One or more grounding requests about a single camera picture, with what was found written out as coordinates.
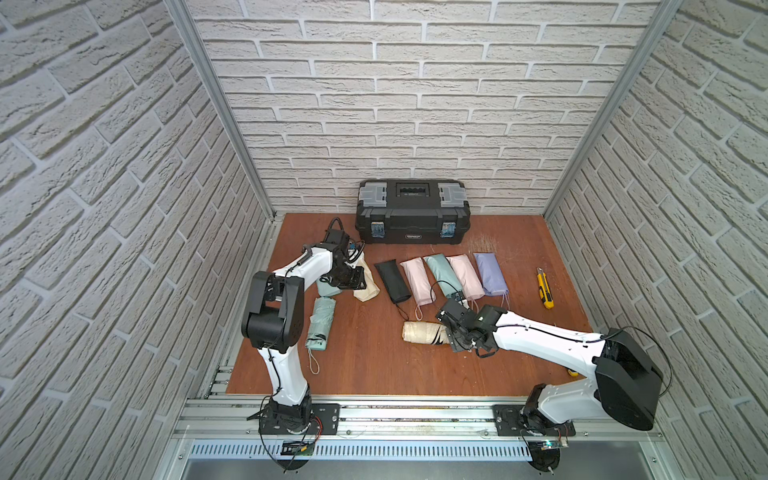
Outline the black plastic toolbox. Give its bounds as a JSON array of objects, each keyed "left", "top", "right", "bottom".
[{"left": 355, "top": 179, "right": 471, "bottom": 244}]

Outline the lavender sleeved umbrella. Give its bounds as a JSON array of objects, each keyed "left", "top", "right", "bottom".
[{"left": 474, "top": 252, "right": 509, "bottom": 301}]

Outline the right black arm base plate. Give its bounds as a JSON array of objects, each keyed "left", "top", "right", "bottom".
[{"left": 492, "top": 404, "right": 576, "bottom": 437}]

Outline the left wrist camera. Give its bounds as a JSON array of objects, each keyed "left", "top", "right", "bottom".
[{"left": 322, "top": 217, "right": 365, "bottom": 261}]

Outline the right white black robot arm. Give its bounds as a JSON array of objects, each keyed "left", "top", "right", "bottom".
[{"left": 436, "top": 299, "right": 664, "bottom": 436}]

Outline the light pink sleeved umbrella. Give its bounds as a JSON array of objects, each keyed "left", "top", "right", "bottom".
[{"left": 447, "top": 254, "right": 485, "bottom": 310}]

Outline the yellow utility knife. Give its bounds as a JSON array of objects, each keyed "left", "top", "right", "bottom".
[{"left": 537, "top": 268, "right": 554, "bottom": 309}]

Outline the cream sleeved umbrella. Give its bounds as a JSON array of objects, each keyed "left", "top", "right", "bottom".
[{"left": 402, "top": 321, "right": 450, "bottom": 345}]

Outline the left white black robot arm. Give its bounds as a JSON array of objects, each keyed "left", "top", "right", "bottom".
[{"left": 241, "top": 241, "right": 366, "bottom": 434}]

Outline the black sleeved umbrella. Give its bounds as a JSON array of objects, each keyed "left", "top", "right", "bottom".
[{"left": 375, "top": 259, "right": 411, "bottom": 321}]

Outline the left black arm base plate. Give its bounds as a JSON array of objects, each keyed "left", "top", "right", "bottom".
[{"left": 259, "top": 403, "right": 341, "bottom": 437}]

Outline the mint green sleeved umbrella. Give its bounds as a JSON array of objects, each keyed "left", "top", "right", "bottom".
[{"left": 424, "top": 254, "right": 465, "bottom": 302}]

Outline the aluminium mounting rail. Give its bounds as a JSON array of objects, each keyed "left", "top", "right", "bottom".
[{"left": 171, "top": 395, "right": 664, "bottom": 461}]

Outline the cream umbrella sleeve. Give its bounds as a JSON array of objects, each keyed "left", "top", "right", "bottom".
[{"left": 353, "top": 254, "right": 380, "bottom": 302}]

